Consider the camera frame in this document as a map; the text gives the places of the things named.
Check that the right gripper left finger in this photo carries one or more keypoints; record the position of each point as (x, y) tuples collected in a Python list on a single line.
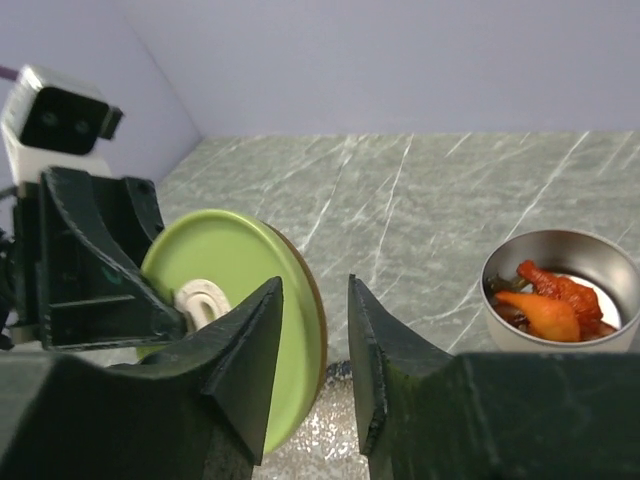
[(197, 409)]

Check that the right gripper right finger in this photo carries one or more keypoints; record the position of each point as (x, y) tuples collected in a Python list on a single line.
[(422, 413)]

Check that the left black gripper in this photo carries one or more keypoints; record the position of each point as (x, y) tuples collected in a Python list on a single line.
[(72, 269)]

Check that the green round lid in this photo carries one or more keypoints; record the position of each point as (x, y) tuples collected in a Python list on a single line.
[(208, 261)]

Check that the brown green food piece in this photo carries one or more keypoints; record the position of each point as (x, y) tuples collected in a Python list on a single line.
[(496, 284)]

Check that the orange chicken wing toy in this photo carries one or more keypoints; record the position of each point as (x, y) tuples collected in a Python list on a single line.
[(550, 319)]

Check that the orange drumstick toy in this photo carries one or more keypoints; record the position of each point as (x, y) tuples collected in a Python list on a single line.
[(582, 299)]

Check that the beige metal lunch container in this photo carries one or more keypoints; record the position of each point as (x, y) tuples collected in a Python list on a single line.
[(590, 260)]

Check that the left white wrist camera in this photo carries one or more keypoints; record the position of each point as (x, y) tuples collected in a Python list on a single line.
[(50, 119)]

